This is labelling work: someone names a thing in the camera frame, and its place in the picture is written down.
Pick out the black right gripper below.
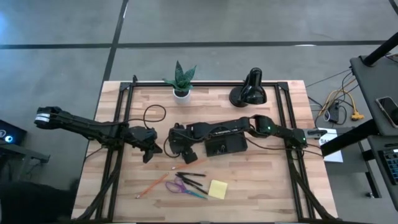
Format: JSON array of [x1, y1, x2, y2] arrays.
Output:
[[169, 122, 200, 165]]

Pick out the black aluminium rig frame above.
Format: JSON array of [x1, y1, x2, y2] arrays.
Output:
[[70, 74, 340, 224]]

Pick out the orange pencil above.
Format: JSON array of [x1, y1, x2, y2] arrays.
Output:
[[171, 158, 208, 170], [136, 172, 170, 200]]

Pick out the purple handled scissors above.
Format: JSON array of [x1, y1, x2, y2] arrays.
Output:
[[165, 180, 208, 200]]

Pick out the yellow sticky note pad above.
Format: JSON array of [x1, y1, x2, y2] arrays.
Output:
[[207, 179, 229, 200]]

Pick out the black mesh desk organizer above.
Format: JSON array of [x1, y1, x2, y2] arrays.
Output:
[[204, 132, 249, 157]]

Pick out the computer keyboard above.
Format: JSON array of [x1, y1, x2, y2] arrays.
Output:
[[378, 146, 398, 186]]

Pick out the grey side desk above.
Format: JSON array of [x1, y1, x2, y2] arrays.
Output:
[[349, 55, 398, 212]]

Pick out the black pole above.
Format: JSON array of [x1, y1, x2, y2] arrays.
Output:
[[362, 30, 398, 68]]

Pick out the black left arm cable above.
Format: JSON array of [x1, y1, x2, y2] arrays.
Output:
[[123, 104, 167, 129]]

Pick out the black desk lamp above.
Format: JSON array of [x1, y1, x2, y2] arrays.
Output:
[[228, 67, 268, 108]]

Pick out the snake plant in white pot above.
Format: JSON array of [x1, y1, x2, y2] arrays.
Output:
[[162, 60, 198, 105]]

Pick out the black floor cable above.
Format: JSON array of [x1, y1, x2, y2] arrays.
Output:
[[306, 68, 358, 125]]

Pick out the grey equipment stand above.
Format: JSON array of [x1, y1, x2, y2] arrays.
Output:
[[0, 144, 50, 187]]

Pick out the white paper sign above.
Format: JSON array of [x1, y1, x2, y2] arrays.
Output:
[[317, 127, 345, 164]]

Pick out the grey metal bracket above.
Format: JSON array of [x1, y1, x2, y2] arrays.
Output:
[[303, 126, 329, 139]]

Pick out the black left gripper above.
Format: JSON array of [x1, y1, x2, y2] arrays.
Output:
[[126, 126, 164, 164]]

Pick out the black power adapter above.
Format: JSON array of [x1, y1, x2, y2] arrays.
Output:
[[328, 101, 340, 124]]

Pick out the smartphone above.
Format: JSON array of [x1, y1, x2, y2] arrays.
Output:
[[375, 96, 398, 129]]

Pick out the yellow cable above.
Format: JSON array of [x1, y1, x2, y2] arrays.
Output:
[[318, 88, 365, 122]]

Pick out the black desk beam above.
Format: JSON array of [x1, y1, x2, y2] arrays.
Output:
[[320, 119, 380, 158]]

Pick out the black device with blue light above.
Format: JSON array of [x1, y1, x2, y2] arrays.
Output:
[[0, 119, 27, 146]]

